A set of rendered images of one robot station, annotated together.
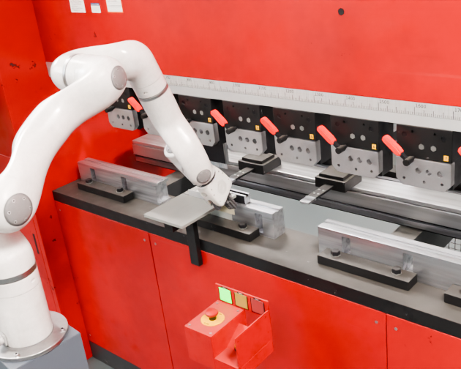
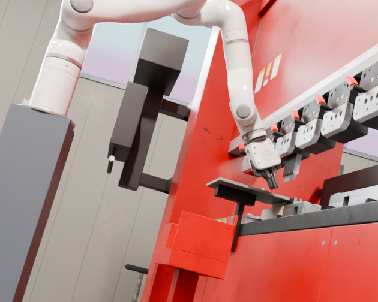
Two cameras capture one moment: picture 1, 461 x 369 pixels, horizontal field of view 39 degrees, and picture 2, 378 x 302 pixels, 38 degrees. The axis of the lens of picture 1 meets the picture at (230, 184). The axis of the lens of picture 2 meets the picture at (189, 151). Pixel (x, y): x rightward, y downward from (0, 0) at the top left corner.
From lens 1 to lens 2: 1.55 m
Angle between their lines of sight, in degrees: 51
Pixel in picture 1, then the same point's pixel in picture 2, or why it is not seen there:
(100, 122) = (252, 210)
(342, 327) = (297, 269)
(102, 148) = not seen: hidden behind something
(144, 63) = (232, 12)
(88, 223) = not seen: hidden behind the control
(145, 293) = not seen: outside the picture
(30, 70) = (216, 140)
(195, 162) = (239, 94)
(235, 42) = (324, 51)
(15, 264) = (62, 46)
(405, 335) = (341, 248)
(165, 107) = (236, 52)
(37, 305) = (58, 84)
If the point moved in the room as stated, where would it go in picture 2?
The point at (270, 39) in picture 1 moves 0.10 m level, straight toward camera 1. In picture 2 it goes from (343, 34) to (330, 19)
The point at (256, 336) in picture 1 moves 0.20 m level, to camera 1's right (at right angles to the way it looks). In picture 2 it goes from (208, 236) to (275, 248)
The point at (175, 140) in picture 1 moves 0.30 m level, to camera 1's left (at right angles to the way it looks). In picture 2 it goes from (234, 77) to (164, 78)
